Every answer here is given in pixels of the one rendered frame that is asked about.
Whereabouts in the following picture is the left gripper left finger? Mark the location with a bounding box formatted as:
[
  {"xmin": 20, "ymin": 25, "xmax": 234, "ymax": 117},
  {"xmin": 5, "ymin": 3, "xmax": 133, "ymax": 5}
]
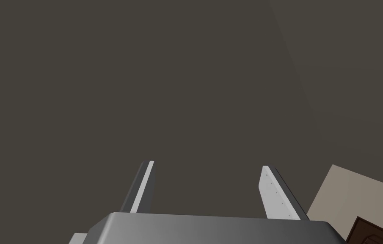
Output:
[{"xmin": 119, "ymin": 161, "xmax": 156, "ymax": 214}]

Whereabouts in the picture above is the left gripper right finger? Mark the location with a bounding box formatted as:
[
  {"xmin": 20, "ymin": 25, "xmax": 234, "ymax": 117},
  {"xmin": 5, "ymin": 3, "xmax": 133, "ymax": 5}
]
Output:
[{"xmin": 258, "ymin": 165, "xmax": 310, "ymax": 221}]

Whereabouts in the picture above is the dark brown wooden door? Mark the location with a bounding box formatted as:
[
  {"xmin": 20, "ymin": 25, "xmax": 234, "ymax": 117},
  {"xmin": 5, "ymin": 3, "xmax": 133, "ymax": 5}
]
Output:
[{"xmin": 346, "ymin": 216, "xmax": 383, "ymax": 244}]

